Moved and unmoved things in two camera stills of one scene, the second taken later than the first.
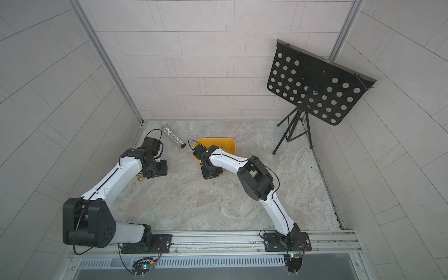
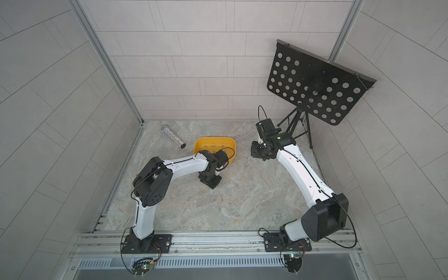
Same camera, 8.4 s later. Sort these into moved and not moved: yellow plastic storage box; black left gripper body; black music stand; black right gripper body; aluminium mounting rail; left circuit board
Moved: black right gripper body; black left gripper body
Not moved: left circuit board; yellow plastic storage box; aluminium mounting rail; black music stand
